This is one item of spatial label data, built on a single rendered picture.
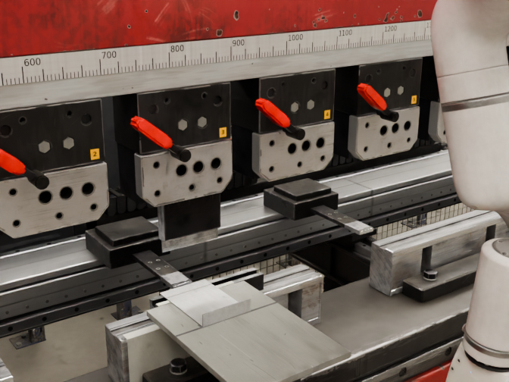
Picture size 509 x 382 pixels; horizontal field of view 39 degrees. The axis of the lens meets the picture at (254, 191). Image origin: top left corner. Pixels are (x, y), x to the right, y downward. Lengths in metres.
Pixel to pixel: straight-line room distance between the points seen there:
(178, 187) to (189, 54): 0.19
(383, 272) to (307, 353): 0.46
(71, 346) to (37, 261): 1.67
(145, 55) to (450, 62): 0.39
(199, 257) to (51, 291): 0.30
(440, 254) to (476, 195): 0.58
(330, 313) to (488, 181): 0.53
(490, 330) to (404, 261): 0.47
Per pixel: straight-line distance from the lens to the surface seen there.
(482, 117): 0.95
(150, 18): 0.99
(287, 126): 1.10
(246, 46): 1.07
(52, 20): 0.94
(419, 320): 1.39
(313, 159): 1.19
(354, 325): 1.35
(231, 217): 1.52
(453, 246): 1.56
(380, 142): 1.28
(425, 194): 1.84
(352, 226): 1.43
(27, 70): 0.93
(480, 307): 1.01
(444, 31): 0.96
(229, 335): 1.06
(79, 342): 3.04
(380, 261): 1.45
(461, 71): 0.95
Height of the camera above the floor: 1.54
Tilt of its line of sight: 20 degrees down
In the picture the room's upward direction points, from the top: straight up
